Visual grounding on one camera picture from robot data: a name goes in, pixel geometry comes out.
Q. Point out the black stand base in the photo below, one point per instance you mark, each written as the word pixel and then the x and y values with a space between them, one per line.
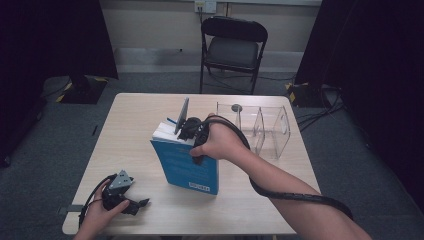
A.
pixel 83 91
pixel 310 95

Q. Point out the person's right hand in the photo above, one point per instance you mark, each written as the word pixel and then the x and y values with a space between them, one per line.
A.
pixel 223 141

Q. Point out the white wall socket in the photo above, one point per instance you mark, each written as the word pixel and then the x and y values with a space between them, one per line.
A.
pixel 206 6

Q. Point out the blue book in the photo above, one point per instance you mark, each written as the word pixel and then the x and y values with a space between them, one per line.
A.
pixel 186 170

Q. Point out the person's left hand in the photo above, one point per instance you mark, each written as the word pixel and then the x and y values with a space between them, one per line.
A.
pixel 96 216

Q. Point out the black pen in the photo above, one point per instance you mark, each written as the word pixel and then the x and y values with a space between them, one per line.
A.
pixel 95 130

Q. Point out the clear acrylic book holder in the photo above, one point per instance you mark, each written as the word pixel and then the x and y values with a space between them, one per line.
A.
pixel 266 133

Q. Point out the black folding chair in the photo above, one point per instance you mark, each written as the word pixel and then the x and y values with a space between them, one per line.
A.
pixel 233 50

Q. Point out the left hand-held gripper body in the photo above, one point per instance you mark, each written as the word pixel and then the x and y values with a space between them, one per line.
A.
pixel 118 190

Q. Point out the grey tape strip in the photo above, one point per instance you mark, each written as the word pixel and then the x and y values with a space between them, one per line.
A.
pixel 71 210

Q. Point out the dark curtain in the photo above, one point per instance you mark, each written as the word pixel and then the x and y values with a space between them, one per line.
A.
pixel 40 60
pixel 376 66

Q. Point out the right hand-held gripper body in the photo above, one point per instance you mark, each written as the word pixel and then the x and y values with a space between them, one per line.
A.
pixel 191 128

